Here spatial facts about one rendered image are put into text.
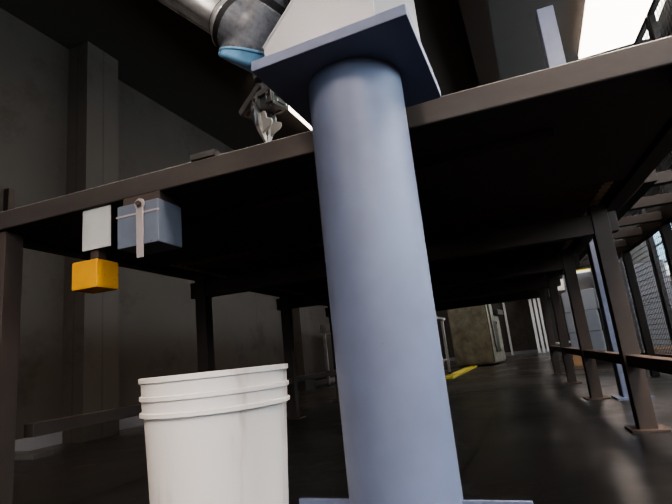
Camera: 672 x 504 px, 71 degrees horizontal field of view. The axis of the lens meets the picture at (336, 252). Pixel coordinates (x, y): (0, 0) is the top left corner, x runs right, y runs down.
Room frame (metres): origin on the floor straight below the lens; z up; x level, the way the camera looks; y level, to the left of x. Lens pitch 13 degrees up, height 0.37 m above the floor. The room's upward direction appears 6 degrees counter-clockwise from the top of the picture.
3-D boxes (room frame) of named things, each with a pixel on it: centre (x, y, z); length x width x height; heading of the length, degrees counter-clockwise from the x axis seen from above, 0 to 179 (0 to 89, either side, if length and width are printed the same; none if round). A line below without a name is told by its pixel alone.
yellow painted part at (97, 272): (1.29, 0.68, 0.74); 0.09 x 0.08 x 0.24; 72
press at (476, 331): (8.45, -2.27, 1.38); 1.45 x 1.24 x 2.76; 160
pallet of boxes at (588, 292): (5.62, -3.23, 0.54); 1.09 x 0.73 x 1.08; 56
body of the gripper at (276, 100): (1.27, 0.15, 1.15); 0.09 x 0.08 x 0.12; 52
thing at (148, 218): (1.24, 0.50, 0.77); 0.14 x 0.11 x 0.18; 72
